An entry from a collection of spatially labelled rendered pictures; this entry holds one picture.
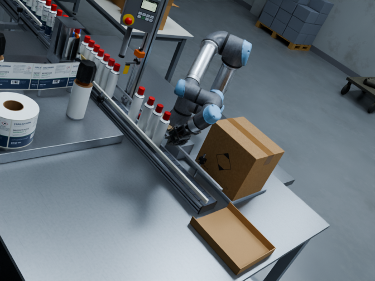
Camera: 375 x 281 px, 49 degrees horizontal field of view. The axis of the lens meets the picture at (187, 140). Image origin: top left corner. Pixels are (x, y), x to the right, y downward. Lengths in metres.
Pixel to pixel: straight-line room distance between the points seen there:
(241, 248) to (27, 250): 0.87
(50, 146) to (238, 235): 0.91
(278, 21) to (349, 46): 1.52
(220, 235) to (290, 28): 7.27
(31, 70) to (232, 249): 1.24
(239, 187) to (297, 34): 6.92
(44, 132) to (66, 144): 0.12
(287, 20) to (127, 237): 7.61
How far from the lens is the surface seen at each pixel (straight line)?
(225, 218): 1.93
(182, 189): 1.91
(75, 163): 1.89
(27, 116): 1.77
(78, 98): 2.01
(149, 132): 2.07
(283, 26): 8.90
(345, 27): 9.17
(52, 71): 2.15
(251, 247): 1.88
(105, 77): 2.33
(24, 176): 1.78
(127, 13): 2.20
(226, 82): 2.20
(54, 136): 1.93
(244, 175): 1.94
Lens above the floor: 2.01
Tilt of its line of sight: 30 degrees down
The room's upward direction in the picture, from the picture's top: 24 degrees clockwise
